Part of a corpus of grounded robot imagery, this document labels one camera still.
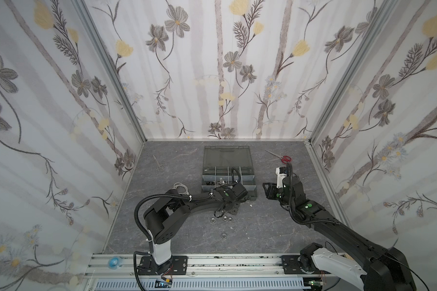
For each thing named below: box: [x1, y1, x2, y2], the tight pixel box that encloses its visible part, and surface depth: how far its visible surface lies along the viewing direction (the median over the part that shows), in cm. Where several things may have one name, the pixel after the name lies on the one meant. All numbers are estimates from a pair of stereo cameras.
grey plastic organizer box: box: [201, 145, 258, 201], surface depth 106 cm
